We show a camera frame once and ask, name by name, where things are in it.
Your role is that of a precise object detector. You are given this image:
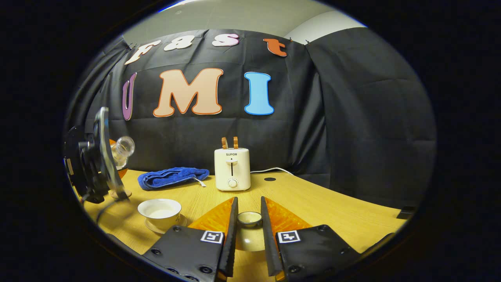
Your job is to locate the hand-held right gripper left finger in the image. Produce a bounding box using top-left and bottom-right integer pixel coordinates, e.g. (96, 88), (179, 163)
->
(143, 197), (239, 282)

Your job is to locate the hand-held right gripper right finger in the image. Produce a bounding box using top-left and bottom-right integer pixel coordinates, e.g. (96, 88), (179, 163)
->
(261, 197), (362, 282)

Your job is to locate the clear glass water bottle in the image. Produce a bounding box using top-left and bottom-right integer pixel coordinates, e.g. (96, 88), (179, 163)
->
(110, 136), (135, 170)

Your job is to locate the white ceramic teacup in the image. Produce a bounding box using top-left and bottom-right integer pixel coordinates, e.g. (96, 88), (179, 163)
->
(137, 199), (182, 231)

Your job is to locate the white ceramic teacup lid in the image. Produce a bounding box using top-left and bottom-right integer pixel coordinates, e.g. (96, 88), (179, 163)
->
(236, 211), (264, 252)

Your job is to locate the blue folded towel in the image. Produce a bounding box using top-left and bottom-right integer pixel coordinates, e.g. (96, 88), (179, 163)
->
(137, 167), (210, 191)

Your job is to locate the cream white toaster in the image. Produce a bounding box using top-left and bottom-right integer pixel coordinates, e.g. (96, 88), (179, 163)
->
(214, 148), (251, 192)

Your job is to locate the small black block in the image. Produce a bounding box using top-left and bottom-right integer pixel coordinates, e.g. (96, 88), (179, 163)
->
(396, 206), (418, 220)

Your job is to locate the black backdrop cloth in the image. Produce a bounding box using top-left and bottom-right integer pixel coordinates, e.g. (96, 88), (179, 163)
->
(65, 28), (437, 208)

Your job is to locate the white power cable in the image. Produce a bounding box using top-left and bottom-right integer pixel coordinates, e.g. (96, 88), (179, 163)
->
(250, 167), (294, 175)

